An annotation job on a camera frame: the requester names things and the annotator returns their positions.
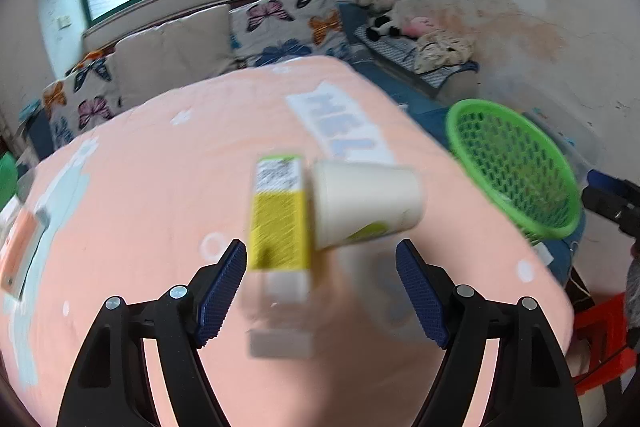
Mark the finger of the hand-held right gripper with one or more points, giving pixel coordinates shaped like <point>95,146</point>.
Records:
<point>612,202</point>

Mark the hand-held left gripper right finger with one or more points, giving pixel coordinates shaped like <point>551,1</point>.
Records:
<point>420,292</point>

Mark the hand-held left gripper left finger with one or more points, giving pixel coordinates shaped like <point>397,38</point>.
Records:
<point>220,292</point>

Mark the green plastic basket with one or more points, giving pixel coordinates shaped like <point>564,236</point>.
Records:
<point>555,229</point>

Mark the white milk carton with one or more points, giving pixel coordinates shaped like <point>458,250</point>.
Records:
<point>277,217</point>

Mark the white paper cup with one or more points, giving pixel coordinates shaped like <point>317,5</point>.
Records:
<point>360,197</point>

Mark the person's right hand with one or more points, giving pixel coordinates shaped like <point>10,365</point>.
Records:
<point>634,297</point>

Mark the red plastic stool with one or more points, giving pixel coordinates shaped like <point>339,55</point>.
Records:
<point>600,337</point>

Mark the blue mattress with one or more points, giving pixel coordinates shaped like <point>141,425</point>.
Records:
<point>400,92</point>

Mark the peach coloured pack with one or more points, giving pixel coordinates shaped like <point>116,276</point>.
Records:
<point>20,252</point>

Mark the cream spotted cloth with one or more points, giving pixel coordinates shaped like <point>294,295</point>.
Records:
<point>445,52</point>

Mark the beige cushion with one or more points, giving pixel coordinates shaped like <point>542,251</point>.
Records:
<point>150,24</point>
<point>175,67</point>

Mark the small butterfly print cushion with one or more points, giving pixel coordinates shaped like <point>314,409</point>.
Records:
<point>85,102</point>

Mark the green plastic bag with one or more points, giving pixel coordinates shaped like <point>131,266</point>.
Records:
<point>7,172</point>

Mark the pink plush toy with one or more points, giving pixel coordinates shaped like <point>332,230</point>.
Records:
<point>419,27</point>

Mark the teal cloth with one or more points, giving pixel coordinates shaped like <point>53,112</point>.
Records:
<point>30,111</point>

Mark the large butterfly print cushion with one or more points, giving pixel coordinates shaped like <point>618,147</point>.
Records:
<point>290,27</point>

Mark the large cow plush toy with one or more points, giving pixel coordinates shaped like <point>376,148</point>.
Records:
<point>387,9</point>

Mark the white wall switch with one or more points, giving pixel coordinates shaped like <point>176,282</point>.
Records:
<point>64,22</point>

